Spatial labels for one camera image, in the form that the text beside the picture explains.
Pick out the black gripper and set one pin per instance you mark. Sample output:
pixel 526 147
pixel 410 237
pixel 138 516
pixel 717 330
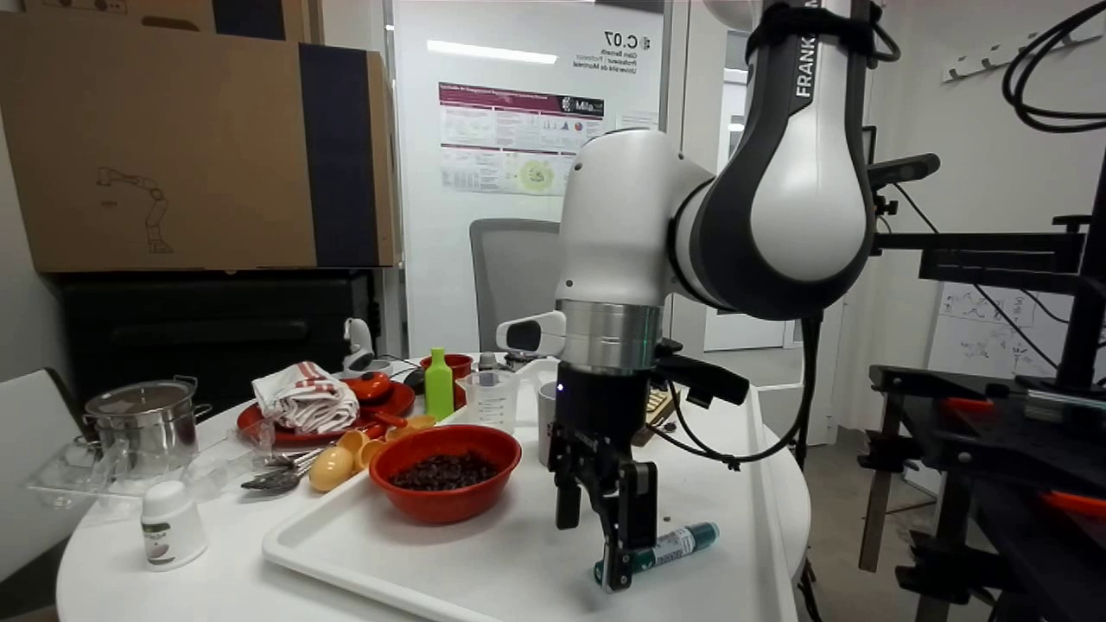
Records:
pixel 604 410

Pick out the green marker pen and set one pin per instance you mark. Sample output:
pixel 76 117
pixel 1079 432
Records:
pixel 678 540

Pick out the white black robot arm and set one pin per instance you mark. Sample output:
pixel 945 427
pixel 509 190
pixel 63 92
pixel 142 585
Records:
pixel 781 185

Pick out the clear plastic cup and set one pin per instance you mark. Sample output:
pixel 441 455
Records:
pixel 490 402

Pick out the white plastic tray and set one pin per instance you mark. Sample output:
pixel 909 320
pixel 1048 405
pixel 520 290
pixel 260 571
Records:
pixel 505 565

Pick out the dark beans heap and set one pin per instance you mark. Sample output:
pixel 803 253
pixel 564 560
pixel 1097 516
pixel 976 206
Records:
pixel 445 470

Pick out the large red bowl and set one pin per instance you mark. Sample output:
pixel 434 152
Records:
pixel 443 504

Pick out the small red bowl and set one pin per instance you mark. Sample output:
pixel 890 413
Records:
pixel 462 363

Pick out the green plastic bottle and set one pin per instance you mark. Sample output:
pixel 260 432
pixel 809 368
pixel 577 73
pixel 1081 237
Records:
pixel 441 383

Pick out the orange toy fruit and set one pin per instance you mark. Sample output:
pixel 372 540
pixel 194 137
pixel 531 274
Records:
pixel 392 435

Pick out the red toy tomato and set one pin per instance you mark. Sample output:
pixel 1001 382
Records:
pixel 372 388

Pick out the yellow toy fruit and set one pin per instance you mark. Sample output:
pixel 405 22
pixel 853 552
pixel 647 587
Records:
pixel 332 466

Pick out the white plastic bottle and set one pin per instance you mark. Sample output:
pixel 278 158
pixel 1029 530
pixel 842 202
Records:
pixel 358 342

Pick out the white red cloth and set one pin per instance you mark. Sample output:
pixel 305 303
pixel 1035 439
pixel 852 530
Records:
pixel 305 398

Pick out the metal spoon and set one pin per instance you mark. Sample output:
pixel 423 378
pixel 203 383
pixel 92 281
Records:
pixel 274 475

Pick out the red plate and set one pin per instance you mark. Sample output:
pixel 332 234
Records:
pixel 278 432

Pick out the black cabinet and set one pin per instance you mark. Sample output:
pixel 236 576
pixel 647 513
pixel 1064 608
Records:
pixel 208 334

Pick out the white pill bottle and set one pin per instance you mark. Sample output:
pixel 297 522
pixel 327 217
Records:
pixel 172 527

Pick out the clear glass pitcher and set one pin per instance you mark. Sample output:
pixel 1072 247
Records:
pixel 142 427

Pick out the clear plastic container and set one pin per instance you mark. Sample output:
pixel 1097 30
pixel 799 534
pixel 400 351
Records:
pixel 69 477

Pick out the large cardboard box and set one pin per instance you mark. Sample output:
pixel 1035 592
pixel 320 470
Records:
pixel 160 151

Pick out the white chair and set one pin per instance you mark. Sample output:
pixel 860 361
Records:
pixel 27 462

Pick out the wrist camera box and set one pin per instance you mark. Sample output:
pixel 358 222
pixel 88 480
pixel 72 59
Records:
pixel 532 334

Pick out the wall poster purple header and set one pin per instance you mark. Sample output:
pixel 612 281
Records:
pixel 505 138

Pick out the black camera on stand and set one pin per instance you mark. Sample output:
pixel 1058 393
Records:
pixel 903 169

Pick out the black metal frame rig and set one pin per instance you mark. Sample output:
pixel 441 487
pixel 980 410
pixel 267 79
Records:
pixel 1002 260

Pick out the white wall hook rail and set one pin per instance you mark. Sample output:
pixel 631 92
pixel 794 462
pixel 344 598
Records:
pixel 1013 53

